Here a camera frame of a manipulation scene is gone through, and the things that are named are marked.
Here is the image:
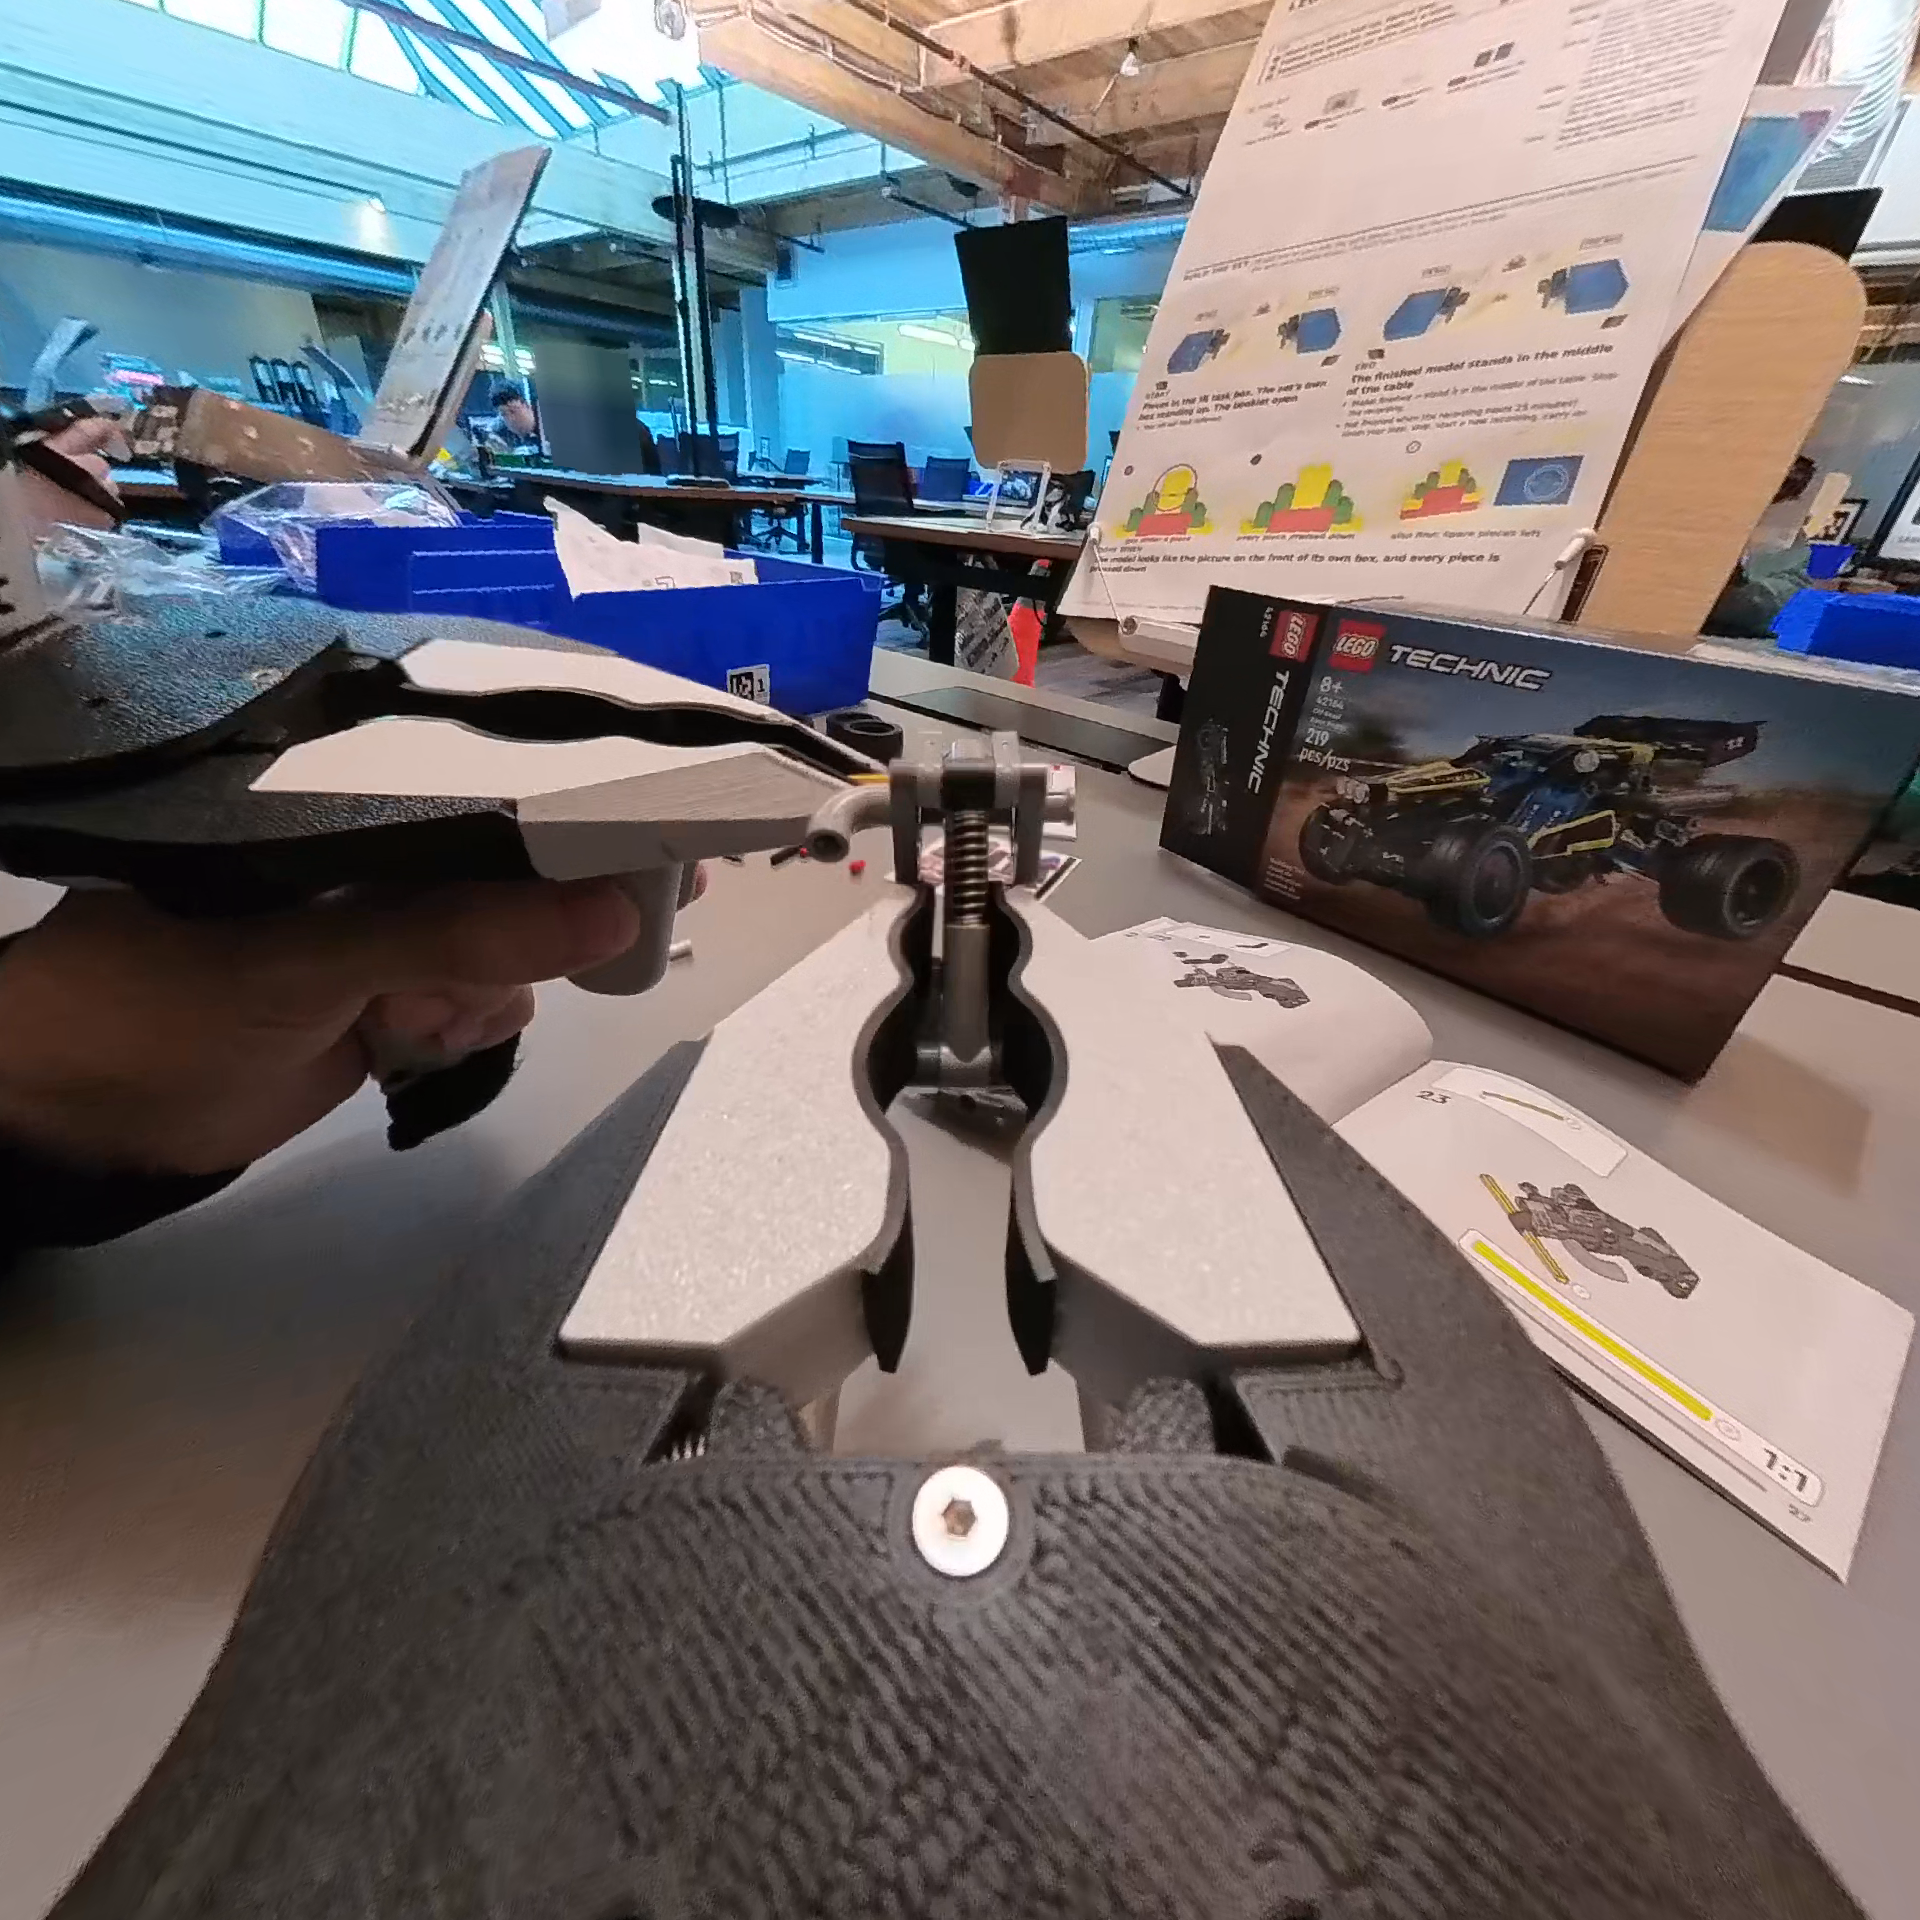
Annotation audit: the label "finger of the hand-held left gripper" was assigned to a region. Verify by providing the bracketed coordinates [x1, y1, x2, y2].
[393, 638, 864, 774]
[251, 718, 889, 886]

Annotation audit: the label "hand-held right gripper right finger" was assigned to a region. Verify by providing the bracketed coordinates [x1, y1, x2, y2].
[1008, 896, 1367, 1453]

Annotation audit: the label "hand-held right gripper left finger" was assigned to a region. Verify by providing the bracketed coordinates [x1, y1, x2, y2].
[556, 896, 935, 1453]

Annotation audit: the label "grey lego suspension assembly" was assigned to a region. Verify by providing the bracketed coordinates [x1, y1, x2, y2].
[809, 728, 1082, 1096]

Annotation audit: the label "instruction booklet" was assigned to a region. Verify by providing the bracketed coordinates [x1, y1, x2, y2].
[1089, 915, 1920, 1583]

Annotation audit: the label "person's left forearm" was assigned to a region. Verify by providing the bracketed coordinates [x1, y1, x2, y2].
[0, 1117, 256, 1278]

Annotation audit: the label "lego set box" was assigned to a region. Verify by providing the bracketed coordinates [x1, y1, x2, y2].
[1160, 586, 1848, 1080]

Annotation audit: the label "person's left hand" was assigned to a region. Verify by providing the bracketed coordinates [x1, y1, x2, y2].
[0, 878, 647, 1173]

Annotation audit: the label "white paper sheets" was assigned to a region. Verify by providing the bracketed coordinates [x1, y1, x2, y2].
[547, 498, 759, 595]

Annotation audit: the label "blue bin with marker tag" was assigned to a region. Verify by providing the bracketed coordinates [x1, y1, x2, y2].
[563, 546, 883, 720]

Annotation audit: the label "blue storage bin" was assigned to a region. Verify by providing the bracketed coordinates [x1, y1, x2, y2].
[315, 509, 576, 639]

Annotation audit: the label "clear plastic bag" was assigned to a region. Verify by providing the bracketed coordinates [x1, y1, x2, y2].
[38, 480, 467, 607]

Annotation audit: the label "brown tilted board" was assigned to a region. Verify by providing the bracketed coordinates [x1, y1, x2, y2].
[359, 141, 554, 459]

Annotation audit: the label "wooden office desk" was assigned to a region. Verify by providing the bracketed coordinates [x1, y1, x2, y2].
[839, 509, 1089, 602]

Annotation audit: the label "white poster stand base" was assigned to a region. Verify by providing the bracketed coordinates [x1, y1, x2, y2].
[1065, 607, 1203, 788]

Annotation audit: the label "black and tan sign board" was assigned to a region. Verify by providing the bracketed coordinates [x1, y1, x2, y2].
[956, 218, 1089, 480]

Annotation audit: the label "tan poster backboard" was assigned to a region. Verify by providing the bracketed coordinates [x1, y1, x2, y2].
[1576, 239, 1870, 639]

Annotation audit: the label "instruction poster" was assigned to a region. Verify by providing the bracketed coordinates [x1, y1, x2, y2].
[1057, 0, 1795, 623]

